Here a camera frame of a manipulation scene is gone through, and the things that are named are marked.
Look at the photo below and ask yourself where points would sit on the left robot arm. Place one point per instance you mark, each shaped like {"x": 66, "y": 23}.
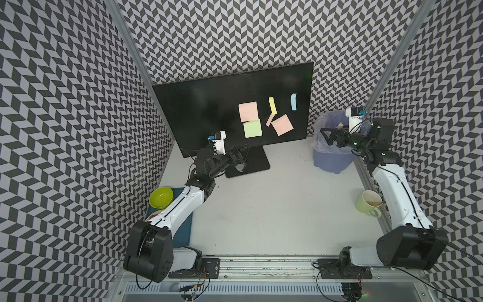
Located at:
{"x": 150, "y": 252}

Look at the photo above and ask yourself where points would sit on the pink square sticky note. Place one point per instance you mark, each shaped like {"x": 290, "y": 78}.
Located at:
{"x": 282, "y": 125}
{"x": 248, "y": 112}

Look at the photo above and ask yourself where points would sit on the clear plastic bin liner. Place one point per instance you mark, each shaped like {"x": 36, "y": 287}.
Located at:
{"x": 331, "y": 119}

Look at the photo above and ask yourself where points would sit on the black monitor stand base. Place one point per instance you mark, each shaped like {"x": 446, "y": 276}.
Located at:
{"x": 256, "y": 160}

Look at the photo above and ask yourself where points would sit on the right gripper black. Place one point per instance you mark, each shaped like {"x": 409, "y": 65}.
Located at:
{"x": 342, "y": 133}

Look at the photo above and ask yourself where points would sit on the green square sticky note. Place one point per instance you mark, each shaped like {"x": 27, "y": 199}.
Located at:
{"x": 252, "y": 129}

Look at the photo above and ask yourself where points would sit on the cream plate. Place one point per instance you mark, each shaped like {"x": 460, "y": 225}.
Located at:
{"x": 154, "y": 214}

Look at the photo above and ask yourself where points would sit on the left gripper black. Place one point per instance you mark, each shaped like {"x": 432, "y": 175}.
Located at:
{"x": 239, "y": 158}

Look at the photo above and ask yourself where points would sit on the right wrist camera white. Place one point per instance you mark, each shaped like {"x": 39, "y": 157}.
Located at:
{"x": 356, "y": 116}

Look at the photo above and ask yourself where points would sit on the blue narrow sticky note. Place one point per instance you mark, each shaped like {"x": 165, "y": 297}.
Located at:
{"x": 294, "y": 102}

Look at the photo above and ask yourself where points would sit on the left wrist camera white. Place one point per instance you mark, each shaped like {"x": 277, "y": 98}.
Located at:
{"x": 217, "y": 141}

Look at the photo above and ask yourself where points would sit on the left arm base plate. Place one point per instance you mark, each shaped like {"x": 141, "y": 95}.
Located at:
{"x": 204, "y": 268}

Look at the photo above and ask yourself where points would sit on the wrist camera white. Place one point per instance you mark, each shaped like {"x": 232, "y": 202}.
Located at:
{"x": 217, "y": 141}
{"x": 356, "y": 116}

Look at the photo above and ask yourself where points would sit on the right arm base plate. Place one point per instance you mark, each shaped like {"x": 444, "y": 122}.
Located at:
{"x": 332, "y": 269}

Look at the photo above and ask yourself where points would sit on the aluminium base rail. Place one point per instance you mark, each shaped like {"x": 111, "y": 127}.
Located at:
{"x": 295, "y": 268}

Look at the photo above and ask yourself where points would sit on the lime green bowl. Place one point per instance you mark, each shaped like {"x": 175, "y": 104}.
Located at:
{"x": 161, "y": 198}

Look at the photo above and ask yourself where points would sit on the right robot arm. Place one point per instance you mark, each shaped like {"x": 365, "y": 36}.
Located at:
{"x": 413, "y": 242}

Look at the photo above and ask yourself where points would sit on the yellow narrow sticky note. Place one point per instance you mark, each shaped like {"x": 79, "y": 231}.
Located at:
{"x": 272, "y": 105}

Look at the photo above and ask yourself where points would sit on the black computer monitor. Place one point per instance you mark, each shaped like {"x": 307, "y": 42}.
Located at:
{"x": 196, "y": 108}

